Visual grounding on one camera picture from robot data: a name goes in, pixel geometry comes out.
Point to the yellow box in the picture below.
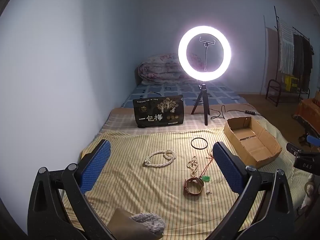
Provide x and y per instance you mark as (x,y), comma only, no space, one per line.
(292,83)

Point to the black snack bag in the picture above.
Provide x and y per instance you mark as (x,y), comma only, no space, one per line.
(157,112)

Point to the small pearl strand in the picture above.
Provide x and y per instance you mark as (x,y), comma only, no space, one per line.
(193,165)

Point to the black clothes rack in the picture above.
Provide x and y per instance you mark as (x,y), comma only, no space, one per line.
(276,20)

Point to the black metal rack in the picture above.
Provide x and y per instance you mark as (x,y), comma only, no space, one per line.
(271,87)

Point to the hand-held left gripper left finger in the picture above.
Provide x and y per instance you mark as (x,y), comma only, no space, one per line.
(96,165)

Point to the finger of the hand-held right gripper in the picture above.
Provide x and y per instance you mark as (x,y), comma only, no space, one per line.
(313,140)

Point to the cardboard box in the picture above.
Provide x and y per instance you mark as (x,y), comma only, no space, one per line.
(250,140)

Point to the blue patterned bed sheet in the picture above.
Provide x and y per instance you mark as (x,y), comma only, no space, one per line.
(175,90)

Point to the dark hanging garment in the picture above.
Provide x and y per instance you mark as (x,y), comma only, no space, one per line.
(298,55)
(307,62)

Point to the orange box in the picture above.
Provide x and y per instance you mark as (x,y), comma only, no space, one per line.
(308,112)

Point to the folded floral quilt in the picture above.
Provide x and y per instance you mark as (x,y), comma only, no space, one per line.
(160,70)

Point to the striped hanging towel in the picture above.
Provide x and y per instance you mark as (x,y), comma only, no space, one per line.
(286,47)

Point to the grey fuzzy cloth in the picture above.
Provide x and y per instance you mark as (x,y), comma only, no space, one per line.
(150,223)

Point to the yellow striped blanket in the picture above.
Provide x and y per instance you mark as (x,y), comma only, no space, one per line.
(140,185)

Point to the black bangle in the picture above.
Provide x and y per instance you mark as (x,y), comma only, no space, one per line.
(191,143)

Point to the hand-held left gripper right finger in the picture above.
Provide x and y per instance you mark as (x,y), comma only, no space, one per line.
(226,165)

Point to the black tripod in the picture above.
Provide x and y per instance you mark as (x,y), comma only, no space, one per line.
(205,105)

